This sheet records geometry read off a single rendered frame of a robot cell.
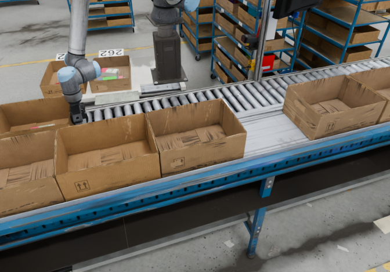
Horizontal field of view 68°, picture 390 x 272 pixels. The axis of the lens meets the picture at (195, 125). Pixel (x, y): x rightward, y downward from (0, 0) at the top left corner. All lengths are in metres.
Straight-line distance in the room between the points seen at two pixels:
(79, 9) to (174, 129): 0.77
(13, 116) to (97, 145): 0.70
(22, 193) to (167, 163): 0.55
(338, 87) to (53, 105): 1.70
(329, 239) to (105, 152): 1.62
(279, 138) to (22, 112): 1.48
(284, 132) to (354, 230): 1.10
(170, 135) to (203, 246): 0.92
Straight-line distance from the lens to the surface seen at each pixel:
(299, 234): 2.28
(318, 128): 1.53
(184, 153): 1.21
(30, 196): 1.27
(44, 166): 1.49
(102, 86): 2.16
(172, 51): 2.14
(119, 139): 1.46
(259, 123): 1.62
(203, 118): 1.51
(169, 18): 2.05
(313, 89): 1.79
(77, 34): 1.69
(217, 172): 1.28
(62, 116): 1.99
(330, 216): 2.45
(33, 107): 1.97
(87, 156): 1.46
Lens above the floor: 1.85
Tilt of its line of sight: 38 degrees down
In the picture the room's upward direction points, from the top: straight up
